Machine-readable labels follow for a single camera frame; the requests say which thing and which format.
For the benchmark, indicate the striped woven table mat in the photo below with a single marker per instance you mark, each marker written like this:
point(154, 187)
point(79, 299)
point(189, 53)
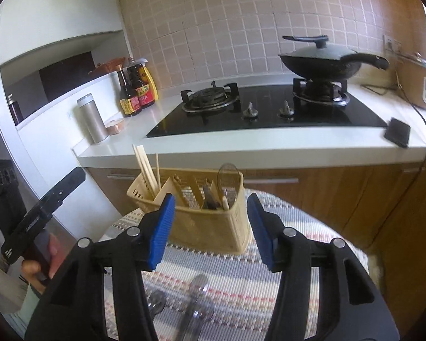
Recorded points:
point(227, 280)

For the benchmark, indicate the person's left hand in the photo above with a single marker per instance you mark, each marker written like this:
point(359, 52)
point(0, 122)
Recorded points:
point(32, 271)

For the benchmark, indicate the wide dark sauce bottle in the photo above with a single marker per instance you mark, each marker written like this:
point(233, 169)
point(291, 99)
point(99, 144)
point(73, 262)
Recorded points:
point(140, 85)

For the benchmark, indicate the black phone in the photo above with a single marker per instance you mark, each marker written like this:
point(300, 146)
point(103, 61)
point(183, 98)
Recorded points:
point(397, 131)

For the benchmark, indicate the silver thermos flask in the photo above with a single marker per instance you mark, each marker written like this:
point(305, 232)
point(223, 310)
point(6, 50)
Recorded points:
point(92, 120)

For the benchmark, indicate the beige rice cooker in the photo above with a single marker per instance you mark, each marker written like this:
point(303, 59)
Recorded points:
point(411, 81)

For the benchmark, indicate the yellow oil bottle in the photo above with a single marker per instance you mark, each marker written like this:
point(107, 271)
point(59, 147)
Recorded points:
point(152, 83)

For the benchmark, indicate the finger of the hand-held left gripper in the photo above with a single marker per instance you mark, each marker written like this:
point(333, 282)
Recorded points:
point(71, 183)

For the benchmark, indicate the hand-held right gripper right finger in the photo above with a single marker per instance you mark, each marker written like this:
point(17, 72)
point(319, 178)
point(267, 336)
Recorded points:
point(261, 234)

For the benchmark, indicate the dark flask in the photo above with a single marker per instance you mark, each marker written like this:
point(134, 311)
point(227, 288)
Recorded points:
point(14, 108)

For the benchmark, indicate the slim dark sauce bottle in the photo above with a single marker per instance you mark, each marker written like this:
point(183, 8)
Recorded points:
point(126, 96)

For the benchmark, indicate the small brown box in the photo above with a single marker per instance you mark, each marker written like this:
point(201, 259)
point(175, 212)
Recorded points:
point(115, 126)

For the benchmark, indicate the black wok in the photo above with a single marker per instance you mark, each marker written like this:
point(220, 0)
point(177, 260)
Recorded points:
point(319, 69)

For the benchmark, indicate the yellow plastic utensil basket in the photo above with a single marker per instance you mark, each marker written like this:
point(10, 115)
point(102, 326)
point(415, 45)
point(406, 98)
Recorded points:
point(206, 227)

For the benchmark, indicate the black plastic spoon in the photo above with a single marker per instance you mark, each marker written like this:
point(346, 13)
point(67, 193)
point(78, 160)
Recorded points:
point(211, 197)

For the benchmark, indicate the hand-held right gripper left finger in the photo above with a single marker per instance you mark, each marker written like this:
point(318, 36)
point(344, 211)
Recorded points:
point(161, 234)

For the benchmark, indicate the brown woven tray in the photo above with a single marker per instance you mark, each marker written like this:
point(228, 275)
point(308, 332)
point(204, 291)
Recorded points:
point(110, 64)

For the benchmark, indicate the black box-shaped appliance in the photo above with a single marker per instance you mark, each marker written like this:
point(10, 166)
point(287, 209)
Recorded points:
point(3, 184)

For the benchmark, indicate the dark brown cabinet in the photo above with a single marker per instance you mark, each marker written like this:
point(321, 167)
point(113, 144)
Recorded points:
point(67, 74)

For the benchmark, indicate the black gas stove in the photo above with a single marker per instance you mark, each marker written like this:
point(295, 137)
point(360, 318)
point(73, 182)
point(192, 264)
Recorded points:
point(269, 124)

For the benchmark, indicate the white wall socket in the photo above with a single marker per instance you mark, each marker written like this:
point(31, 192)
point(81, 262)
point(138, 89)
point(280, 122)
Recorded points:
point(392, 44)

